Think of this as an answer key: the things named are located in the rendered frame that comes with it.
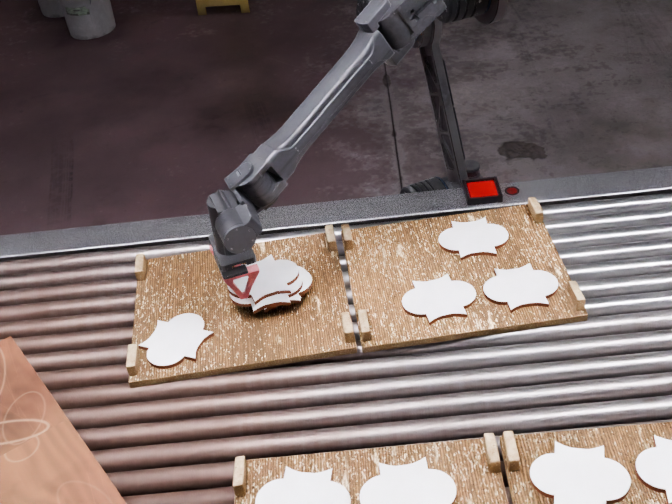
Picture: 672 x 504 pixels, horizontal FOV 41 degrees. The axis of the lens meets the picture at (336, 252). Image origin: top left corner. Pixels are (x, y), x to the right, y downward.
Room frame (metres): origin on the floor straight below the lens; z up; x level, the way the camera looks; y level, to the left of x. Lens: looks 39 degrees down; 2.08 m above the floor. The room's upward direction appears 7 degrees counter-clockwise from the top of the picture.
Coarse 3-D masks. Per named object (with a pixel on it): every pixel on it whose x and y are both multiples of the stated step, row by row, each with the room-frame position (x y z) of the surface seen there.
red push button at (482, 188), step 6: (492, 180) 1.63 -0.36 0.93; (468, 186) 1.62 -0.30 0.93; (474, 186) 1.61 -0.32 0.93; (480, 186) 1.61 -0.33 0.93; (486, 186) 1.61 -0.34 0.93; (492, 186) 1.60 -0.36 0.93; (474, 192) 1.59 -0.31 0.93; (480, 192) 1.59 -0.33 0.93; (486, 192) 1.59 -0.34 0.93; (492, 192) 1.58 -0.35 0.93
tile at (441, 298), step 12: (444, 276) 1.31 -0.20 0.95; (420, 288) 1.28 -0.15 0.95; (432, 288) 1.28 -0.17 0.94; (444, 288) 1.28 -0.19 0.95; (456, 288) 1.27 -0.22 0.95; (468, 288) 1.27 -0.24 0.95; (408, 300) 1.25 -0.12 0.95; (420, 300) 1.25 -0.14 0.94; (432, 300) 1.25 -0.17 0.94; (444, 300) 1.24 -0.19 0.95; (456, 300) 1.24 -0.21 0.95; (468, 300) 1.23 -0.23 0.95; (408, 312) 1.23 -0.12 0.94; (420, 312) 1.22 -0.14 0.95; (432, 312) 1.21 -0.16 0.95; (444, 312) 1.21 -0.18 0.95; (456, 312) 1.21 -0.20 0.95
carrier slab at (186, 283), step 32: (192, 256) 1.48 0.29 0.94; (256, 256) 1.46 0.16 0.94; (288, 256) 1.44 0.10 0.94; (320, 256) 1.43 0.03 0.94; (160, 288) 1.39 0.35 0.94; (192, 288) 1.38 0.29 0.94; (224, 288) 1.37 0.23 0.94; (320, 288) 1.33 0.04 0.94; (160, 320) 1.30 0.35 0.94; (224, 320) 1.27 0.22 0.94; (256, 320) 1.26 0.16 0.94; (288, 320) 1.25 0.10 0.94; (320, 320) 1.24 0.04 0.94; (224, 352) 1.19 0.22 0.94; (256, 352) 1.18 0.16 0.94; (288, 352) 1.17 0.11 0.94; (320, 352) 1.16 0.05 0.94; (352, 352) 1.16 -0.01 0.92
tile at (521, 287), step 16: (496, 272) 1.30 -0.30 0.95; (512, 272) 1.30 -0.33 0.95; (528, 272) 1.29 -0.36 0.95; (544, 272) 1.29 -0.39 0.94; (496, 288) 1.26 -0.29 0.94; (512, 288) 1.25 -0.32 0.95; (528, 288) 1.25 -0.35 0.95; (544, 288) 1.24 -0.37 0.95; (512, 304) 1.21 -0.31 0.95; (528, 304) 1.21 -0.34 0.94; (544, 304) 1.20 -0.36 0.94
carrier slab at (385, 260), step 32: (416, 224) 1.49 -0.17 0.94; (448, 224) 1.48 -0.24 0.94; (512, 224) 1.45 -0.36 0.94; (544, 224) 1.44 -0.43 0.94; (352, 256) 1.42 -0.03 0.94; (384, 256) 1.40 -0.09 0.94; (416, 256) 1.39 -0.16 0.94; (448, 256) 1.38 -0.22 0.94; (480, 256) 1.37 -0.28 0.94; (512, 256) 1.35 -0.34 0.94; (544, 256) 1.34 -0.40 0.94; (352, 288) 1.32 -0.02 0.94; (384, 288) 1.31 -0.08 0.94; (480, 288) 1.27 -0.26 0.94; (384, 320) 1.22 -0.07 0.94; (416, 320) 1.21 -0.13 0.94; (448, 320) 1.20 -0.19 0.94; (480, 320) 1.19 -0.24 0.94; (512, 320) 1.18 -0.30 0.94; (544, 320) 1.17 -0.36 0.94; (576, 320) 1.17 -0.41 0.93
